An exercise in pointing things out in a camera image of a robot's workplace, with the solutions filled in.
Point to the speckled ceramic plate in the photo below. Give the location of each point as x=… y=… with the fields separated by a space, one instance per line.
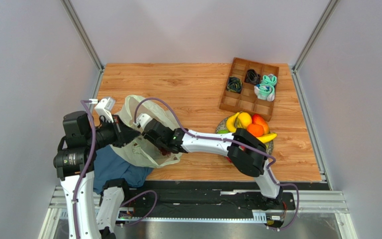
x=222 y=127

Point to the fake purple grape bunch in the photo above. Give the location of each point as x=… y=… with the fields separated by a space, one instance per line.
x=164 y=152

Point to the fake yellow banana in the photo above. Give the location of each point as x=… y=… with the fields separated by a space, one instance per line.
x=231 y=127

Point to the blue cloth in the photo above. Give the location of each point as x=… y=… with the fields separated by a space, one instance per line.
x=109 y=165

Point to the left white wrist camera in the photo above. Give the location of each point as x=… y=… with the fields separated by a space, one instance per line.
x=103 y=108

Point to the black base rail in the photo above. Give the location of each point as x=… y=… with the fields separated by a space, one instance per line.
x=206 y=200

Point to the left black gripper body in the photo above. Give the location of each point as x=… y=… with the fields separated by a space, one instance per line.
x=109 y=133

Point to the fake red dragon fruit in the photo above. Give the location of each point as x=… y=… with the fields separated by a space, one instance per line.
x=241 y=148

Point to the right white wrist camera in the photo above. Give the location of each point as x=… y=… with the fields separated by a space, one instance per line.
x=142 y=120

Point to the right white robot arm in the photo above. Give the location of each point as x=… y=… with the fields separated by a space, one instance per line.
x=247 y=153

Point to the dark blue striped sock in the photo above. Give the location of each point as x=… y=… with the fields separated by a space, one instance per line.
x=234 y=85

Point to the fake green watermelon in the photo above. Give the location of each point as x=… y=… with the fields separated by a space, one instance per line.
x=223 y=131

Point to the fake yellow lemon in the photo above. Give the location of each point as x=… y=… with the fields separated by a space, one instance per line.
x=243 y=120

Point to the fake orange fruit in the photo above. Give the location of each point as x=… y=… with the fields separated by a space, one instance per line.
x=256 y=130

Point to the translucent yellowish plastic bag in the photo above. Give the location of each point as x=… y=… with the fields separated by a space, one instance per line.
x=140 y=152

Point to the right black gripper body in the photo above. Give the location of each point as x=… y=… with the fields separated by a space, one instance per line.
x=157 y=136

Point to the black rolled sock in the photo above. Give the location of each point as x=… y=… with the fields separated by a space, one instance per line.
x=252 y=77

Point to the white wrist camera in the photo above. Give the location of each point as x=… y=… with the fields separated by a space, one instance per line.
x=103 y=108
x=142 y=120

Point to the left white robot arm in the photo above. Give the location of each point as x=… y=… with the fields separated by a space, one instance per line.
x=74 y=164

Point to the white teal rolled sock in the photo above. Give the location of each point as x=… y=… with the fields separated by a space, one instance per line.
x=265 y=92

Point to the fake orange mango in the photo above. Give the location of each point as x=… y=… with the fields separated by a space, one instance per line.
x=259 y=120

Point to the mint green rolled sock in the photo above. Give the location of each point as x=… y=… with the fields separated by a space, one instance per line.
x=269 y=79

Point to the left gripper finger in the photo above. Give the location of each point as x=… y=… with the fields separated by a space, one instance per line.
x=125 y=130
x=128 y=138

